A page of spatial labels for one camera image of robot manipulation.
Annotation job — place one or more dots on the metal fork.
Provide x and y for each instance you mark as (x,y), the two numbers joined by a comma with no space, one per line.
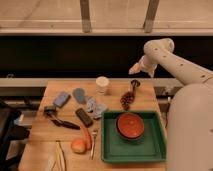
(94,136)

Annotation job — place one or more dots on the black remote control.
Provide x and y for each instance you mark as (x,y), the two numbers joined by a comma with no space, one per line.
(84,117)

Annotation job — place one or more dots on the crumpled blue white cloth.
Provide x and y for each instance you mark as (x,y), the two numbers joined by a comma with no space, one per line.
(93,107)

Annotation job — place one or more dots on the red yellow apple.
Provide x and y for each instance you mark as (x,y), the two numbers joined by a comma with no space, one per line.
(78,146)

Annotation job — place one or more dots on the orange carrot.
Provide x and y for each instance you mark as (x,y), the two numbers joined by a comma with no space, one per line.
(87,137)

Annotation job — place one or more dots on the black handled brush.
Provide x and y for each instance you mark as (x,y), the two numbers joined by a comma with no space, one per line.
(51,113)

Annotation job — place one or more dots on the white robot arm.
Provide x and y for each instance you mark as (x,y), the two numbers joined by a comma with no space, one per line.
(190,118)

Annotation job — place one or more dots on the black equipment at left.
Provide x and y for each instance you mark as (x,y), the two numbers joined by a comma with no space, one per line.
(9,131)

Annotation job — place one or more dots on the pale wooden tongs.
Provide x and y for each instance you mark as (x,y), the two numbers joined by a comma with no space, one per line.
(57,159)

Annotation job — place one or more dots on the blue rectangular sponge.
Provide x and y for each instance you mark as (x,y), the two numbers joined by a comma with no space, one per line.
(61,99)

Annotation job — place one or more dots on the green plastic tray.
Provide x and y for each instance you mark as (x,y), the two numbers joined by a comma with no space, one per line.
(148,148)

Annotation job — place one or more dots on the red bowl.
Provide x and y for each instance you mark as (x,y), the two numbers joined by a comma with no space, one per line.
(130,126)

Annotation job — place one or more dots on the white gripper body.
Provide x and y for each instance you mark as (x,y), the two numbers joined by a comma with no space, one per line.
(145,64)

